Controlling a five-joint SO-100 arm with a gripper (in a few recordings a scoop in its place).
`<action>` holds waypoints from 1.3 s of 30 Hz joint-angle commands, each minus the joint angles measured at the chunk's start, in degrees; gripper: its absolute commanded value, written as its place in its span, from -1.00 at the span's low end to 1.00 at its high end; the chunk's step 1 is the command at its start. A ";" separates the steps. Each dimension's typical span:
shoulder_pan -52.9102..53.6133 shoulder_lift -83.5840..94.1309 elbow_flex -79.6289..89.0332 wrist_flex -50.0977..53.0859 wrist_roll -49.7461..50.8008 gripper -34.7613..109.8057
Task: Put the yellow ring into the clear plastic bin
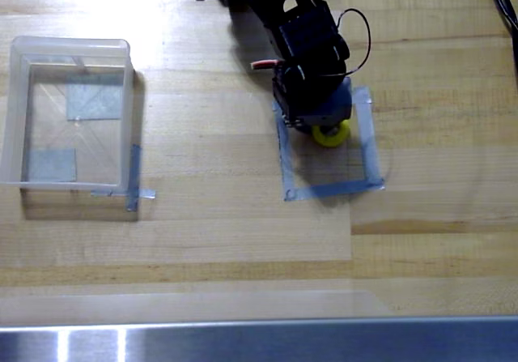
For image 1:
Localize yellow ring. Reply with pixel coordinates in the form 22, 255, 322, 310
311, 119, 351, 149

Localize clear plastic container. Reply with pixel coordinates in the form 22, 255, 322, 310
0, 36, 133, 189

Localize grey tape patch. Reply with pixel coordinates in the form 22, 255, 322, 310
25, 147, 79, 184
66, 74, 124, 121

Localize red and white servo cable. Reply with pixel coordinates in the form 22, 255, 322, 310
249, 58, 285, 72

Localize thin black wire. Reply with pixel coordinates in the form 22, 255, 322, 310
334, 7, 372, 79

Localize shiny metal rail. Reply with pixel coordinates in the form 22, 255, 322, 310
0, 316, 518, 362

